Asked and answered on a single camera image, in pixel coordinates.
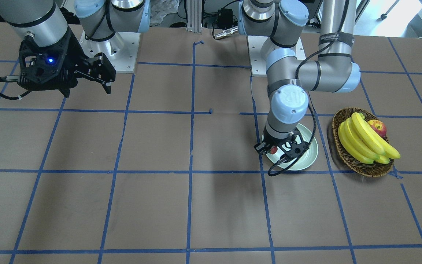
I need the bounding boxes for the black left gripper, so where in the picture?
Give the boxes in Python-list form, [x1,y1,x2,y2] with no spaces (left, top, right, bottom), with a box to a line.
[253,128,311,164]

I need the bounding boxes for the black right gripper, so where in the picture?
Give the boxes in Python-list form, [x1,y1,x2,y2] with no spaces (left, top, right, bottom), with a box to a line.
[17,28,116,98]

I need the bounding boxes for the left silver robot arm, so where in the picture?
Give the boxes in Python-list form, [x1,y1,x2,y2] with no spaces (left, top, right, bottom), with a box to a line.
[238,0,361,161]

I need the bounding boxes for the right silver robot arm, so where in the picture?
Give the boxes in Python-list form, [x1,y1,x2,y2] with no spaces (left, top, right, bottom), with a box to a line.
[0,0,151,100]

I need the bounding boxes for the pale green plate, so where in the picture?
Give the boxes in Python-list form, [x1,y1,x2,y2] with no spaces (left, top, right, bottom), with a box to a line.
[262,124,318,176]

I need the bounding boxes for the yellow banana bunch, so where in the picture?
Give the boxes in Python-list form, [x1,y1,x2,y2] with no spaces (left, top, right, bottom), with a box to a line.
[338,112,401,164]

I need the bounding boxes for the brown wicker basket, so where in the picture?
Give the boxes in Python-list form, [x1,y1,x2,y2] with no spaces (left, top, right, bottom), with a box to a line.
[326,107,394,177]

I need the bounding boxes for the red yellow apple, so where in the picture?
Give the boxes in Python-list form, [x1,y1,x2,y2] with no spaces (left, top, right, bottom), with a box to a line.
[368,119,387,138]

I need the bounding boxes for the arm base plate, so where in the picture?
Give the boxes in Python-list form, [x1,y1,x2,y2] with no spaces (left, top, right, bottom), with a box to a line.
[247,35,305,77]
[80,32,142,73]

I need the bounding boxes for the aluminium frame post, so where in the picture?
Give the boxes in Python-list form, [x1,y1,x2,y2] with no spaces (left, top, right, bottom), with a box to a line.
[184,0,203,34]

